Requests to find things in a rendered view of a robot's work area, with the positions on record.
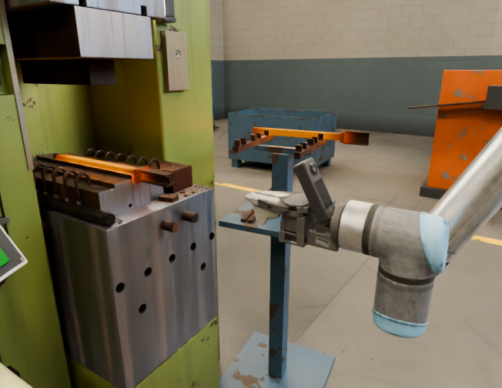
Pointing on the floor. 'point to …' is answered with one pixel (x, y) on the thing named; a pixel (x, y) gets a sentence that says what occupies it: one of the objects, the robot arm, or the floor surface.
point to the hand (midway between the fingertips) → (251, 194)
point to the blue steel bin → (318, 119)
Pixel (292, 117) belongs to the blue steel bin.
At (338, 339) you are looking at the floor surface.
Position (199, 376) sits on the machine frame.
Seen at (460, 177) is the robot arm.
